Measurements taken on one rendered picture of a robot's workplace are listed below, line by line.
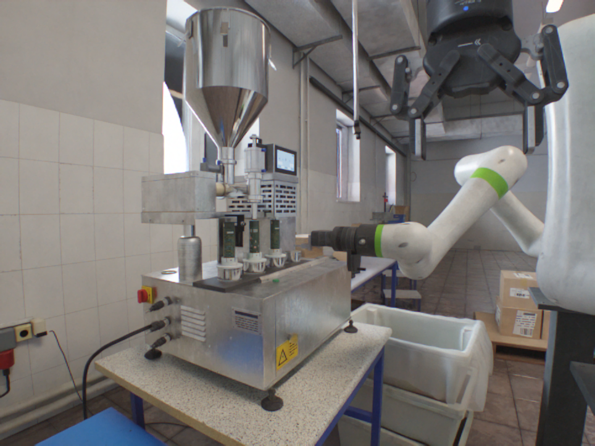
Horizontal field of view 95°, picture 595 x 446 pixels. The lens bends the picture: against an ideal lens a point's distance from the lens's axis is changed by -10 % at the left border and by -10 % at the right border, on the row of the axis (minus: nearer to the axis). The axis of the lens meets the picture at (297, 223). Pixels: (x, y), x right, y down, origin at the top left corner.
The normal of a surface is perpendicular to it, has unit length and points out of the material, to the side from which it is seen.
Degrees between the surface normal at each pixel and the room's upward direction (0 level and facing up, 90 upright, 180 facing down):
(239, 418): 0
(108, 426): 0
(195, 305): 90
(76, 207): 90
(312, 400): 0
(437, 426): 96
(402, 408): 96
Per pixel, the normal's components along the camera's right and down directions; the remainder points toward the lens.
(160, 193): -0.50, 0.04
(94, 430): 0.00, -1.00
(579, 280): -0.88, 0.00
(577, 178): -0.74, 0.01
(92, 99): 0.86, 0.02
